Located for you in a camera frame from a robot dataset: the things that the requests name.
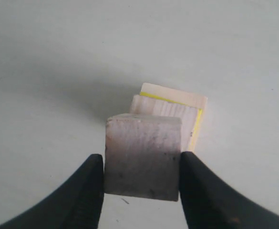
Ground yellow painted wooden cube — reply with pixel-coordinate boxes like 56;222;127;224
140;90;207;151

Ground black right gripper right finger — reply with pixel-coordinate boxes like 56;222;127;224
179;152;279;229

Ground medium plain wooden cube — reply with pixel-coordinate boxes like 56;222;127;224
130;95;198;151

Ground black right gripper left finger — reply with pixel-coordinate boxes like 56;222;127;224
0;154;104;229

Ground large plain wooden cube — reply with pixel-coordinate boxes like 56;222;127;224
139;83;207;152

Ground small plain wooden cube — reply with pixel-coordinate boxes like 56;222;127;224
104;114;182;201

